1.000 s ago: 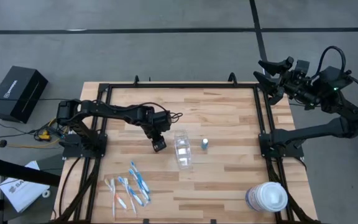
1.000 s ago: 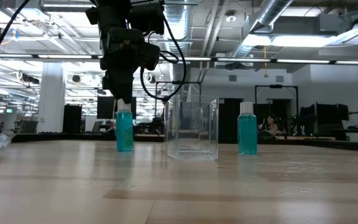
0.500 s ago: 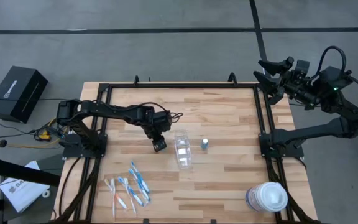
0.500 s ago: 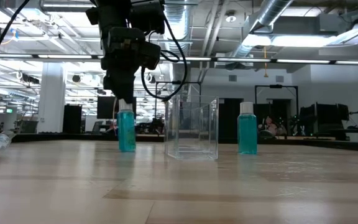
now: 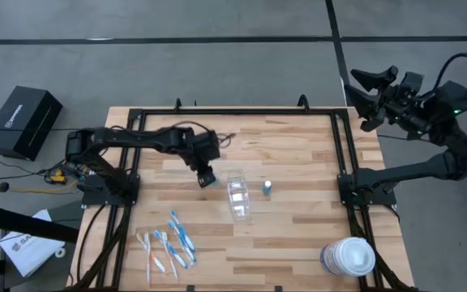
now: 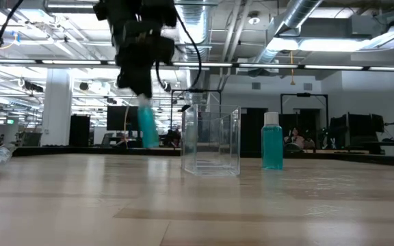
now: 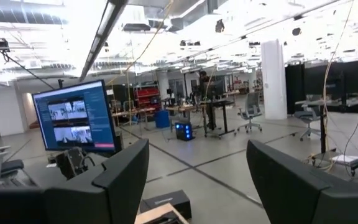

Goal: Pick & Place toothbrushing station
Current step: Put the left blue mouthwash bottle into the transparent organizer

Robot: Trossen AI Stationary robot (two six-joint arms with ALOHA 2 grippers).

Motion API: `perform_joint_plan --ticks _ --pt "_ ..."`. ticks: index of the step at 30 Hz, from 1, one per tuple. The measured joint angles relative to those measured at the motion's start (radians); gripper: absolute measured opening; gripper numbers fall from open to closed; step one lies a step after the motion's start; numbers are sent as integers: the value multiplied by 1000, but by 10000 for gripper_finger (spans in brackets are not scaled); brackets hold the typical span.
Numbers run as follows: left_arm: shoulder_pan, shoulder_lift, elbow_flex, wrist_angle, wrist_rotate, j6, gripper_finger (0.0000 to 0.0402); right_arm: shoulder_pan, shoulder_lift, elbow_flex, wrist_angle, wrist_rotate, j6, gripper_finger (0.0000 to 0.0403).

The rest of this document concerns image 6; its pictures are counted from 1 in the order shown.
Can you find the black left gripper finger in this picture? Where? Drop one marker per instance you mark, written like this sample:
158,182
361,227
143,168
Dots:
142,82
124,77

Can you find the teal mouthwash bottle white cap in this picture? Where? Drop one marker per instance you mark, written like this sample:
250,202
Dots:
272,143
148,126

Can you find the clear acrylic organizer box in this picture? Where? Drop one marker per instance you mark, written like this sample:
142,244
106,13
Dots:
210,140

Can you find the black background robot station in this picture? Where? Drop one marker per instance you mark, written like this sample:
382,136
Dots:
357,131

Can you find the black background monitor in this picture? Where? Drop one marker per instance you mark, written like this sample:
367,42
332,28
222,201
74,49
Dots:
116,118

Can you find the black background cabinet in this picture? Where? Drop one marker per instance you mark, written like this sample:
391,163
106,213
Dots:
79,130

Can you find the white room pillar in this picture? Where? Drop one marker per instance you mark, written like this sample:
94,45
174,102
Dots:
56,109

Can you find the grey office chair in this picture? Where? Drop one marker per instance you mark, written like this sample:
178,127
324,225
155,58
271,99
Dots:
30,139

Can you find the round ceiling fixture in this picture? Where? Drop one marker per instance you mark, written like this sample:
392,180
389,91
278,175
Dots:
254,18

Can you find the green lit sign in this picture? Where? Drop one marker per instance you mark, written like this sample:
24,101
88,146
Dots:
10,121

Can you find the long ceiling light strip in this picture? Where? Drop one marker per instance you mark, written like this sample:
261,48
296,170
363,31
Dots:
269,66

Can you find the seated person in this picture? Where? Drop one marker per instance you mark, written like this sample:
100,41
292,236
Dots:
298,138

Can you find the black metal frame stand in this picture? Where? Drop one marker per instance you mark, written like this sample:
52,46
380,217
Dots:
197,91
303,94

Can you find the silver ribbed ventilation duct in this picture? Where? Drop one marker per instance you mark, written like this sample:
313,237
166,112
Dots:
202,20

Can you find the black table frame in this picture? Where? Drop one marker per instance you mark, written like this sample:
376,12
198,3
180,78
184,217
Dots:
80,150

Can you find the silver slanted ventilation duct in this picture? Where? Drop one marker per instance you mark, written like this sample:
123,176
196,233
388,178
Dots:
299,13

